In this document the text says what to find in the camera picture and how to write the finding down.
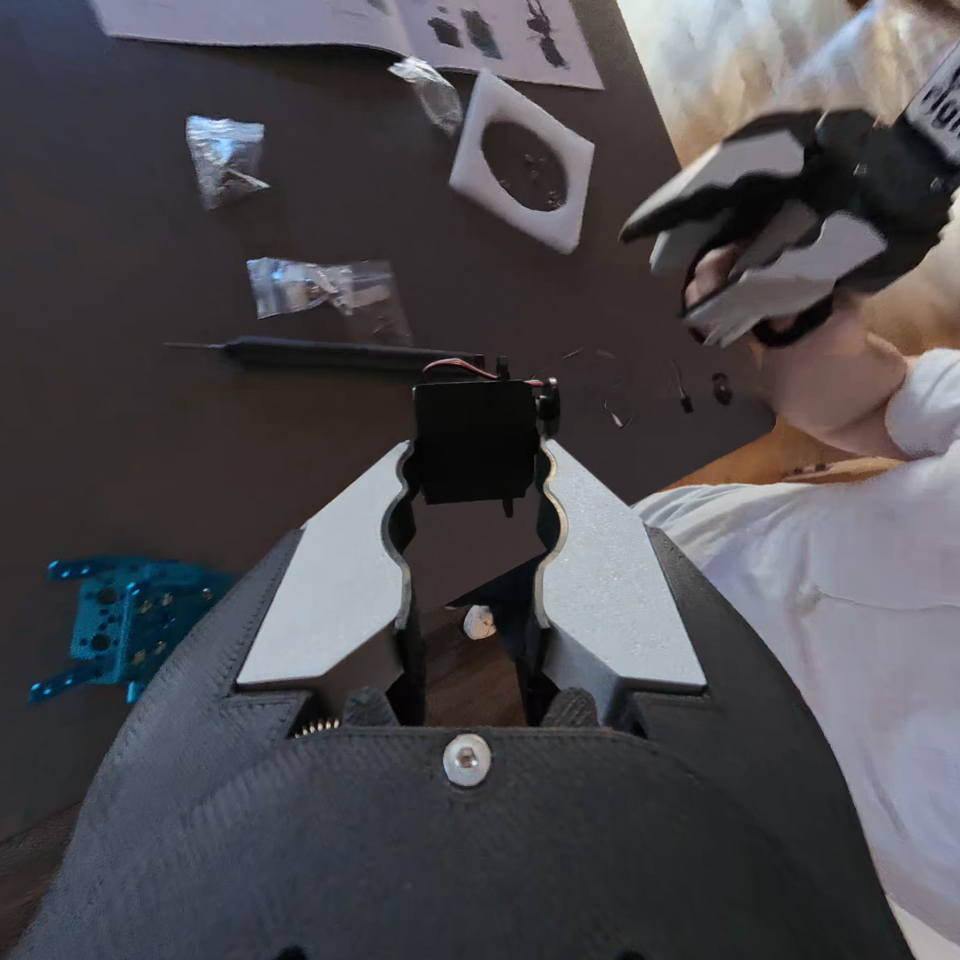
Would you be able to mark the small black screw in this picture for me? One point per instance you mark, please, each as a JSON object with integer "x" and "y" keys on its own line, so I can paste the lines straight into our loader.
{"x": 684, "y": 390}

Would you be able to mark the blue metal bracket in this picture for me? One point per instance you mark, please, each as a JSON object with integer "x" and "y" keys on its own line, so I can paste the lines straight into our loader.
{"x": 127, "y": 622}

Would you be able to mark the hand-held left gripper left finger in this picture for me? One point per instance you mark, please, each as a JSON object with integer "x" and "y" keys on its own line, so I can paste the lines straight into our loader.
{"x": 322, "y": 600}

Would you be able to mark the white printed instruction manual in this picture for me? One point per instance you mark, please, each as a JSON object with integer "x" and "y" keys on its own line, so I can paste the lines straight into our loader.
{"x": 300, "y": 22}

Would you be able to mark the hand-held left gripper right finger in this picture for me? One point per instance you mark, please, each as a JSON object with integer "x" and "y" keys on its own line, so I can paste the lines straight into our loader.
{"x": 615, "y": 592}

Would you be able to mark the flat clear parts bag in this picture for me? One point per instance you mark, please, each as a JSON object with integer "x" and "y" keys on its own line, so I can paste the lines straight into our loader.
{"x": 379, "y": 300}

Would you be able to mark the black screwdriver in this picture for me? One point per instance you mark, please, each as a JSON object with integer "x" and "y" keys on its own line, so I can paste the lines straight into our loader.
{"x": 337, "y": 355}

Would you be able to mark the crumpled clear parts bag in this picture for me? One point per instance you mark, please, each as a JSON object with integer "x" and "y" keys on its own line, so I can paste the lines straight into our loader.
{"x": 292, "y": 289}

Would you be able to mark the white square foam frame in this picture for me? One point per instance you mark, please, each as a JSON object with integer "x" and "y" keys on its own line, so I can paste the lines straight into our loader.
{"x": 495, "y": 94}

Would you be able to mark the dark brown desk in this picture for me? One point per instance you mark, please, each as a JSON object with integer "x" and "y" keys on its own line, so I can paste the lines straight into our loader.
{"x": 112, "y": 450}

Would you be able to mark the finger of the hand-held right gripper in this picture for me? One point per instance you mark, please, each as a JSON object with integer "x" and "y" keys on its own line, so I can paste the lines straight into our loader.
{"x": 810, "y": 262}
{"x": 742, "y": 161}

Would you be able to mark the clear bag of screws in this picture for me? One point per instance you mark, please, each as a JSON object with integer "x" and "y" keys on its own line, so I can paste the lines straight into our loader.
{"x": 225, "y": 157}

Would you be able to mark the tiny crumpled clear bag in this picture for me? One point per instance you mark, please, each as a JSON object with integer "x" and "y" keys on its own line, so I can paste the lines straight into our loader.
{"x": 431, "y": 94}

